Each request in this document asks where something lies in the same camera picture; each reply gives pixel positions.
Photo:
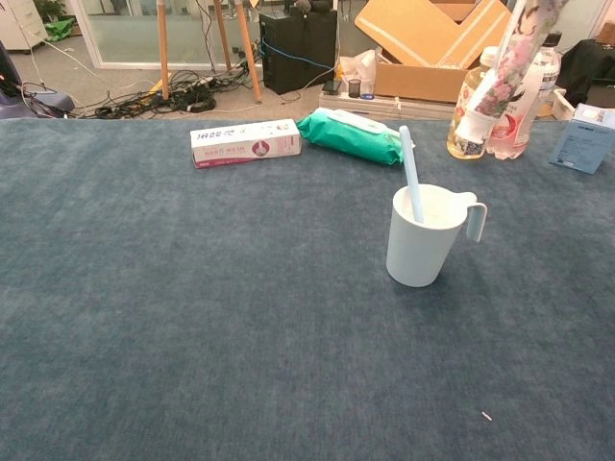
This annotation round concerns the light blue toothbrush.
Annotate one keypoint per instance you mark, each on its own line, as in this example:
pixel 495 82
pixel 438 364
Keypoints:
pixel 410 168

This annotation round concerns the floral toothpaste tube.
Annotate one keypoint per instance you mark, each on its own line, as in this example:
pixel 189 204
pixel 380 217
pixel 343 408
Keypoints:
pixel 509 72

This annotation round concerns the white pink toothpaste carton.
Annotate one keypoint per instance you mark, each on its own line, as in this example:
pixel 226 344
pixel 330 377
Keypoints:
pixel 240 144

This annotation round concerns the black mesh pen cup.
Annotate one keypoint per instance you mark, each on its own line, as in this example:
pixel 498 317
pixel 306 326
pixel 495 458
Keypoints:
pixel 354 89

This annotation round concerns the large brown cardboard box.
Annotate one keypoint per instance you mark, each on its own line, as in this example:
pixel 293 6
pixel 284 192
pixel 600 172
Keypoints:
pixel 423 81

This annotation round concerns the blue cardboard box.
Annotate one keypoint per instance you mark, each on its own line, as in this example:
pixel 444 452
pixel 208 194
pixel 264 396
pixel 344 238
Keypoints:
pixel 581 144

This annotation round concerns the green wet wipes pack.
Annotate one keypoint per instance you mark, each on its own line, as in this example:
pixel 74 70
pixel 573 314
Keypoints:
pixel 346 135

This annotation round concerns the blue felt table mat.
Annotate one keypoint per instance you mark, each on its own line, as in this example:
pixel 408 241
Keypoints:
pixel 192 288

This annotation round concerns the white plastic bag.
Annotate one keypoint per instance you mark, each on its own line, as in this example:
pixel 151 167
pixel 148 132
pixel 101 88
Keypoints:
pixel 358 67

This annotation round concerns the black computer tower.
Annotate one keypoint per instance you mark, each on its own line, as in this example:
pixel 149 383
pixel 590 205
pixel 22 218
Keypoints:
pixel 298 53

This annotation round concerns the yellow drink bottle white cap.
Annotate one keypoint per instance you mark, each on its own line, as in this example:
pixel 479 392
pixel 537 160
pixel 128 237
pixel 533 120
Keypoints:
pixel 473 151

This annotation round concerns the wooden stand leg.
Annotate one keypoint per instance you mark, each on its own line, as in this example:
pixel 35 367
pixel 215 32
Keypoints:
pixel 164 48
pixel 222 33
pixel 248 53

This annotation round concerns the pink drink bottle black cap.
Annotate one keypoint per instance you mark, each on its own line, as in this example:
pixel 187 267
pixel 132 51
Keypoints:
pixel 540 86

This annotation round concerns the dark blue machine base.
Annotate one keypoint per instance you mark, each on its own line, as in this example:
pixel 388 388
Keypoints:
pixel 29 103

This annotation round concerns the green bag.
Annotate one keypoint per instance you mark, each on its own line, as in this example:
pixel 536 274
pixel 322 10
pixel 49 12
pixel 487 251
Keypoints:
pixel 60 30

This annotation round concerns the black cloth cover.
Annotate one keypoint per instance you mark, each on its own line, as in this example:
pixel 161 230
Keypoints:
pixel 588 67

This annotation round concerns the white cabinet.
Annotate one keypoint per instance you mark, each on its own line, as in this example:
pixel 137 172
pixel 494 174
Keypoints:
pixel 21 24

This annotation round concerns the aluminium rail stack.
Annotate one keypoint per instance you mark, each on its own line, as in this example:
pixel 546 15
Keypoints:
pixel 384 108

